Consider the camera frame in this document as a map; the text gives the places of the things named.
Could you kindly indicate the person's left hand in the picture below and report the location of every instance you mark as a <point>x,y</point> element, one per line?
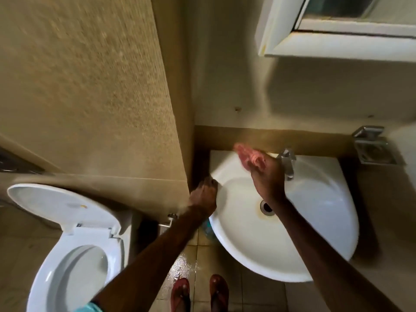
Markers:
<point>203,199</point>

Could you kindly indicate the person's right hand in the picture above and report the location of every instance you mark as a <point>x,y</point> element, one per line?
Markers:
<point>268,181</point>

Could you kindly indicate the red checkered cloth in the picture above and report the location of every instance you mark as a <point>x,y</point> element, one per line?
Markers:
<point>250,155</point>

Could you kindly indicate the white wash basin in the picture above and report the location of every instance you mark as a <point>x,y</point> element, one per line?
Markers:
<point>308,207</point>

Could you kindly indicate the white framed mirror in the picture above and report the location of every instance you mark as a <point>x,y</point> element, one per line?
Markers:
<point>325,45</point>

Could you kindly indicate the person's right forearm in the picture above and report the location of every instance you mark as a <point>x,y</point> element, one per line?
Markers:
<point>325,263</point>

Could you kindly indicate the person's left forearm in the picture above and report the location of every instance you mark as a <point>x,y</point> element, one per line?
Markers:
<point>152,266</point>

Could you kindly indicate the metal sink drain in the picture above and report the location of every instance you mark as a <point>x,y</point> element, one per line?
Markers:
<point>267,207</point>

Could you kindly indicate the chrome faucet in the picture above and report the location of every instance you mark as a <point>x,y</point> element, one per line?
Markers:
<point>287,162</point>

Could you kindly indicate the person's right red sandal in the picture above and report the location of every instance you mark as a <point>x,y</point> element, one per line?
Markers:
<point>219,290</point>

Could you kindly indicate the person's red sandal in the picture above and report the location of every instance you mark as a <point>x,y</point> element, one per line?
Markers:
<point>180,294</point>
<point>219,290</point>

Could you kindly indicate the person's left red sandal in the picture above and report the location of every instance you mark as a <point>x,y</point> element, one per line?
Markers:
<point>180,294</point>

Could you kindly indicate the blue plastic bottle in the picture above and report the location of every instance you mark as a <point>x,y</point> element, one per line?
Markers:
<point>208,230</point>

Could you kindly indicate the chrome toilet paper holder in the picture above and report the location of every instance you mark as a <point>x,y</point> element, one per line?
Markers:
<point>167,220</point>

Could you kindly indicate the white toilet bowl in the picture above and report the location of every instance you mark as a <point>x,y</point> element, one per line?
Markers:
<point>52,276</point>

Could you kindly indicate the chrome wall soap holder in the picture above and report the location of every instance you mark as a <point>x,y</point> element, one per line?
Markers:
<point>373,149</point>

